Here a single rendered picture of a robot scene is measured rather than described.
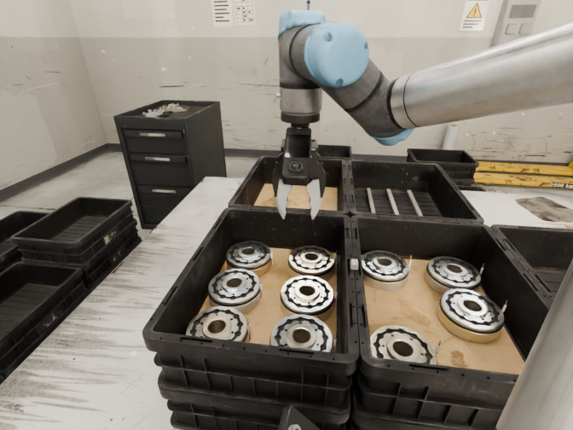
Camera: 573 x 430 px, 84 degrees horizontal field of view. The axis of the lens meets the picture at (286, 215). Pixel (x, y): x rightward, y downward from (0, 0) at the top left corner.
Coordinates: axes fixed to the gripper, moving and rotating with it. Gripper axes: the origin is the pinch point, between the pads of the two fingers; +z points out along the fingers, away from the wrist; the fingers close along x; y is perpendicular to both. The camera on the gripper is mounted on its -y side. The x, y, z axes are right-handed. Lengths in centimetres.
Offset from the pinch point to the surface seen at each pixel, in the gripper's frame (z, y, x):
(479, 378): 4.2, -32.5, -21.9
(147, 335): 4.1, -27.7, 20.4
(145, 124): 12, 129, 90
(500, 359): 14.1, -21.9, -33.2
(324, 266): 11.3, -2.1, -5.8
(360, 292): 4.1, -17.9, -10.1
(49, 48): -25, 305, 259
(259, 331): 14.1, -17.6, 6.5
